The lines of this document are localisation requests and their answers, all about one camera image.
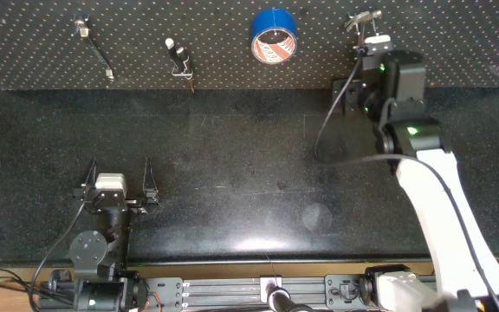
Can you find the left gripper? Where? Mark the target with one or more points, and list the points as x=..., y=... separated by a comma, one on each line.
x=111, y=203

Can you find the black and white pliers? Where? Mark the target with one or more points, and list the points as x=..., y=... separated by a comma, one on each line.
x=173, y=54

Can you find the wrench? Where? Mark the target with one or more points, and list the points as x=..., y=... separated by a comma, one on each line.
x=83, y=31

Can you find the roll of blue tape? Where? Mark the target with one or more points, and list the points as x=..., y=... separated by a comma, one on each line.
x=271, y=21

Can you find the hammer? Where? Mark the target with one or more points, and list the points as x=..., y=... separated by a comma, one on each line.
x=362, y=18

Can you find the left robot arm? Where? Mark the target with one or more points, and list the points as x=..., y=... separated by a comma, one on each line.
x=98, y=255

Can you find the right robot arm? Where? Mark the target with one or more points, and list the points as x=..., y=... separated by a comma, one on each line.
x=440, y=216

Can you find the black pegboard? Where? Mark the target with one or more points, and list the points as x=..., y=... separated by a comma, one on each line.
x=145, y=52

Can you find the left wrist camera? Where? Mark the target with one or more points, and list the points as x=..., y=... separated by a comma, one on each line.
x=111, y=183

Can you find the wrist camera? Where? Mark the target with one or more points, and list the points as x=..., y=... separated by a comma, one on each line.
x=111, y=183
x=378, y=43

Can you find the mounting rail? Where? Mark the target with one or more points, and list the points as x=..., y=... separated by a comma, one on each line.
x=223, y=288

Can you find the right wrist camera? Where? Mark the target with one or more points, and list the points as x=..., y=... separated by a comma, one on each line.
x=378, y=43

